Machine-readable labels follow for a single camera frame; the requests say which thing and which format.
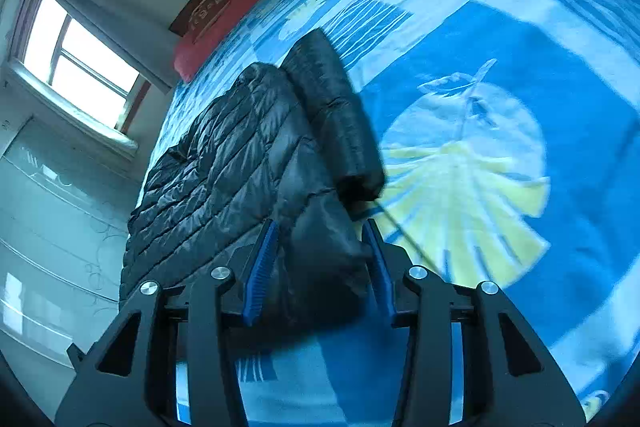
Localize bed with blue patterned sheet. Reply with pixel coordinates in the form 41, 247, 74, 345
135, 0, 640, 427

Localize small brown printed cushion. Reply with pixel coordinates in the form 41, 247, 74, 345
187, 0, 231, 42

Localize black quilted puffer jacket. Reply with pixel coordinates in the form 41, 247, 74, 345
119, 28, 386, 323

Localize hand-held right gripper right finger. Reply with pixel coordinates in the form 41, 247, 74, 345
361, 218, 586, 427

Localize pink pillow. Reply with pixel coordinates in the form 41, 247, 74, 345
173, 0, 276, 84

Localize pale patterned wardrobe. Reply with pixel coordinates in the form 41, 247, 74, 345
0, 117, 146, 368

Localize bright window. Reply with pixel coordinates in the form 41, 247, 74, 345
10, 0, 151, 132

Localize grey curtain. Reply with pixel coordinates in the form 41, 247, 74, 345
35, 0, 176, 95

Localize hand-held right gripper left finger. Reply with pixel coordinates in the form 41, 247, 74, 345
55, 219, 281, 427

